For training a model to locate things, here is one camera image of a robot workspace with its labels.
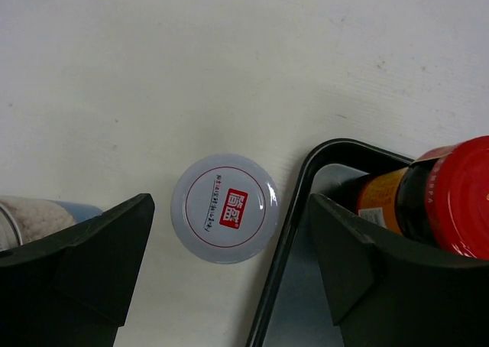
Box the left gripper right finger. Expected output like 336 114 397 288
308 194 488 346

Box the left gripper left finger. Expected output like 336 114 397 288
1 193 155 346

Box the red lid sauce jar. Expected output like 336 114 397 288
349 136 488 260

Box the white lid sauce jar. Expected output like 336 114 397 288
170 154 279 264

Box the left silver lid salt canister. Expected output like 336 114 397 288
1 196 102 251

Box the black plastic tray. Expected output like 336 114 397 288
246 138 411 346

